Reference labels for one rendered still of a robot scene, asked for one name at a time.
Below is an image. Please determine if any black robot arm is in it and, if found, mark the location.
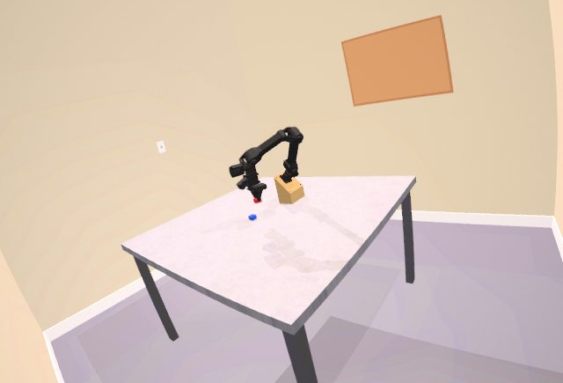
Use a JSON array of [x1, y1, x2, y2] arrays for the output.
[[230, 126, 303, 190]]

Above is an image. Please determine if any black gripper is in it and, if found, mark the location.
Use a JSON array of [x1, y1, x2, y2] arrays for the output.
[[245, 171, 267, 202]]

